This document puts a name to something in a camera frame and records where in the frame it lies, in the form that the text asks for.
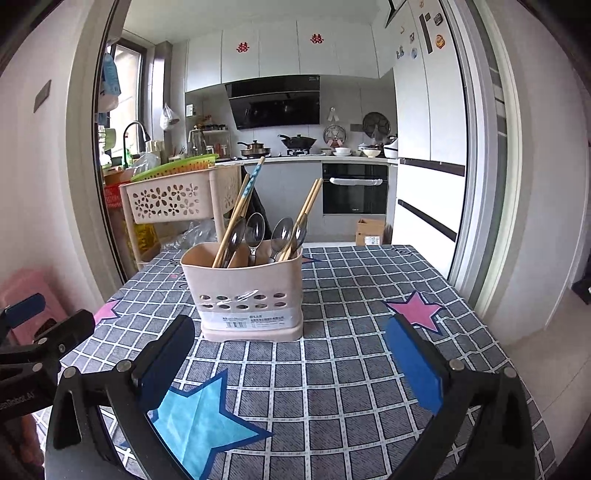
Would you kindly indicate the dark translucent spoon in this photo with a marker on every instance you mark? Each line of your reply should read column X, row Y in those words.
column 300, row 231

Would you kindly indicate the white bowl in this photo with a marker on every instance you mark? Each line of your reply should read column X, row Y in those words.
column 371, row 152

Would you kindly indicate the dark plastic utensil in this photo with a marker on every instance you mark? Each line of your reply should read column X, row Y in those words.
column 254, row 235

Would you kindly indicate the grey checked tablecloth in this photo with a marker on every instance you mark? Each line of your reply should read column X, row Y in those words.
column 337, row 404

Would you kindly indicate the green tray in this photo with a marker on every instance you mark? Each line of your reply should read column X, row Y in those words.
column 186, row 165

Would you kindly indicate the beige utensil holder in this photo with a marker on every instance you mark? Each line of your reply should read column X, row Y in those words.
column 263, row 302

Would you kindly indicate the blue patterned chopstick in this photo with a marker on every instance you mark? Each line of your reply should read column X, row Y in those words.
column 253, row 176

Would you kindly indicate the clear plastic bag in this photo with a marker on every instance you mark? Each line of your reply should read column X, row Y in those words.
column 197, row 232

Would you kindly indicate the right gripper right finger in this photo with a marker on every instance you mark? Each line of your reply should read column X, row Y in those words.
column 420, row 362

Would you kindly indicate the steel pot with lid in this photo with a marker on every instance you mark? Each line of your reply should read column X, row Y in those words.
column 253, row 149

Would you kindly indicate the built-in black oven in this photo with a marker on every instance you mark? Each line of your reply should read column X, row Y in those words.
column 354, row 189

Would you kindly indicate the white rice cooker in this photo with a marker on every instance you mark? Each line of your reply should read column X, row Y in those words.
column 391, row 148

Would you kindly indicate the black range hood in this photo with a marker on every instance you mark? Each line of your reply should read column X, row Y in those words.
column 275, row 101

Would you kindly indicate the beige perforated storage cart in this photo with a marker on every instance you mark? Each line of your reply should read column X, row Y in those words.
column 191, row 196

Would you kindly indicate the white upper cabinets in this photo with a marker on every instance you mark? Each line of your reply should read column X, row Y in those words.
column 281, row 48

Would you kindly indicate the black wok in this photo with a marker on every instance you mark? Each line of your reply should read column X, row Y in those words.
column 297, row 142

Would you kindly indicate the white refrigerator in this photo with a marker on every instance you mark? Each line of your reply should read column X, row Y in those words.
column 432, row 133

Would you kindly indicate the dark plastic spoon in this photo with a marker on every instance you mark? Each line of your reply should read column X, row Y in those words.
column 281, row 235

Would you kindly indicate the long plain wooden chopstick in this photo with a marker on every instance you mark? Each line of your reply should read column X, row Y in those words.
column 236, row 213

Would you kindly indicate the pink plastic stool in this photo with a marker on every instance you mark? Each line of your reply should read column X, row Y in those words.
column 21, row 285

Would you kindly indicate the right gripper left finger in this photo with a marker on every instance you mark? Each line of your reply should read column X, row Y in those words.
column 159, row 361

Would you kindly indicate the cardboard box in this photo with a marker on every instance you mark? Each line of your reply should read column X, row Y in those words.
column 370, row 232

